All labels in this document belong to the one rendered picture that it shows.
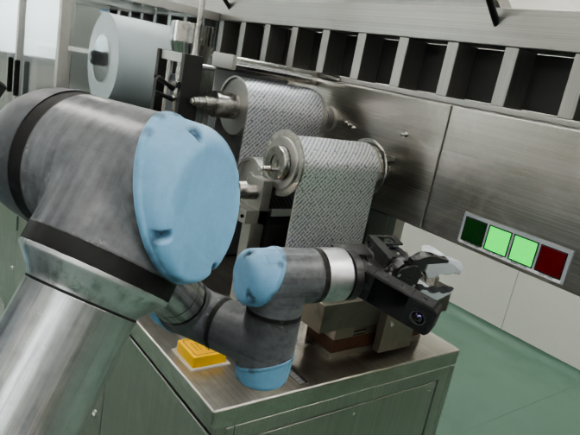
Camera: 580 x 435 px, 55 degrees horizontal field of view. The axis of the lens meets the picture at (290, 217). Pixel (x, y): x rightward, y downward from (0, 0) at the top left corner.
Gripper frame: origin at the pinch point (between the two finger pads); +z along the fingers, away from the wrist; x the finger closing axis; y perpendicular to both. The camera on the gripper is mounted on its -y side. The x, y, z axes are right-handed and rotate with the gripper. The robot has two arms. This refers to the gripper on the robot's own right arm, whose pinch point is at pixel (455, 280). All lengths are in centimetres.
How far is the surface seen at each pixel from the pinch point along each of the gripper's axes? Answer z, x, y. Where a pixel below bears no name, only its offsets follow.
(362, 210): 16.1, 13.9, 45.1
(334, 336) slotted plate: -0.6, 28.9, 19.2
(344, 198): 9.4, 10.8, 44.8
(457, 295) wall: 239, 153, 173
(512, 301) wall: 245, 130, 138
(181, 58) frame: -24, -5, 80
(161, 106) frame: -24, 10, 86
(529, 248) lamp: 32.1, 1.9, 12.3
